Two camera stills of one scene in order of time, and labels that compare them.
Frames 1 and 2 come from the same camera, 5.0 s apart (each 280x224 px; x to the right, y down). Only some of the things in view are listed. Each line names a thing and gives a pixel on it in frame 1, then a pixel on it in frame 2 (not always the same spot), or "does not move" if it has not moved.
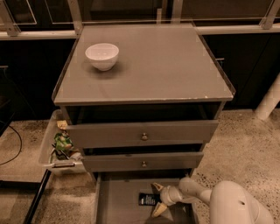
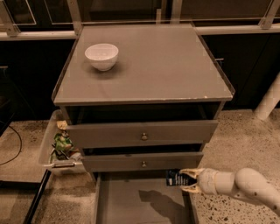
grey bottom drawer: x=116 y=199 does not move
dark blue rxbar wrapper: x=149 y=199 → x=175 y=178
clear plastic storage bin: x=59 y=153 does not move
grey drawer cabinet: x=141 y=100 does not move
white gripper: x=167 y=195 → x=209 y=180
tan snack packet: x=62 y=124 does not move
